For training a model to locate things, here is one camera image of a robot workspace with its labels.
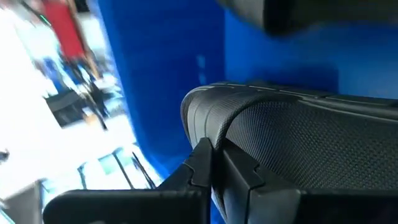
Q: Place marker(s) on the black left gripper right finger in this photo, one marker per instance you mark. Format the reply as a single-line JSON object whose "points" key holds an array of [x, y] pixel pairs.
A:
{"points": [[311, 208]]}

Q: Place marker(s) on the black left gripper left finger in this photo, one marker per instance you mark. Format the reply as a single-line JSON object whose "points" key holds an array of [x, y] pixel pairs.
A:
{"points": [[140, 208]]}

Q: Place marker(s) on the black rubber slide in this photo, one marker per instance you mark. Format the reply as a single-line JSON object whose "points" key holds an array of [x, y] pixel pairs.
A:
{"points": [[311, 140]]}

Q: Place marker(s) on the blue plastic bin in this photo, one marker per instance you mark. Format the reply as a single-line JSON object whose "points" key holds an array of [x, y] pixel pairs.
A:
{"points": [[161, 77]]}

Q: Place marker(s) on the dark background box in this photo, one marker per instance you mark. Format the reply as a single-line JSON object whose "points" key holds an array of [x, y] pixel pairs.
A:
{"points": [[68, 109]]}

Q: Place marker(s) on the person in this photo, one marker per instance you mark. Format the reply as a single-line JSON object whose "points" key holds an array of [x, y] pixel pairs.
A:
{"points": [[63, 31]]}

